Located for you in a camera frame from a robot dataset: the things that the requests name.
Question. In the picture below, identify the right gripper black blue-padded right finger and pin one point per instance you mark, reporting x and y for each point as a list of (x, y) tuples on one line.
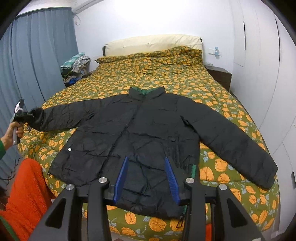
[(229, 219)]

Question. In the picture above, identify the dark wooden nightstand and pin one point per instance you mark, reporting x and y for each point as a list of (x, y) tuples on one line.
[(221, 75)]

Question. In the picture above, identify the person's left hand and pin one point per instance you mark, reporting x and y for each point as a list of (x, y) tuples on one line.
[(14, 129)]

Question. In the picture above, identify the blue-grey curtain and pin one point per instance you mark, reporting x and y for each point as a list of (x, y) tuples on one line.
[(33, 48)]

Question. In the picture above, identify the dark wooden headboard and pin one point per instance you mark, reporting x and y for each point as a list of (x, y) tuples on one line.
[(104, 50)]

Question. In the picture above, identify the white air conditioner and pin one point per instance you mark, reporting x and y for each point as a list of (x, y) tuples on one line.
[(80, 5)]

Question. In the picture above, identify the pile of clothes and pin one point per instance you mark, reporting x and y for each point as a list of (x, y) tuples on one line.
[(74, 69)]

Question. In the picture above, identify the orange knit blanket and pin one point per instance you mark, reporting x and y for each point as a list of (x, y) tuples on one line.
[(29, 200)]

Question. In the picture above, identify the cream pillow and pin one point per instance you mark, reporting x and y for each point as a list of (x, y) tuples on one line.
[(144, 44)]

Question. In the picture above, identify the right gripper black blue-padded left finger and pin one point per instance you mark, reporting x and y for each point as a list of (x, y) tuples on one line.
[(63, 219)]

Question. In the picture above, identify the black puffer jacket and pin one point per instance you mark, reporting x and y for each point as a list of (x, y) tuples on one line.
[(146, 129)]

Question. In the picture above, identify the green orange floral bedspread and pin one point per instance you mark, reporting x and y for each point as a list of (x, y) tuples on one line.
[(180, 71)]

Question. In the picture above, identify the white wardrobe doors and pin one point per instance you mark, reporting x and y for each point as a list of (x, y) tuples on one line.
[(264, 82)]

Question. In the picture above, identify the green sweater left forearm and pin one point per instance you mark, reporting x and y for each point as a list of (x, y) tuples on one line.
[(2, 150)]

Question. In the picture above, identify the white wall socket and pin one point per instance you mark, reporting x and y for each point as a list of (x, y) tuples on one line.
[(215, 51)]

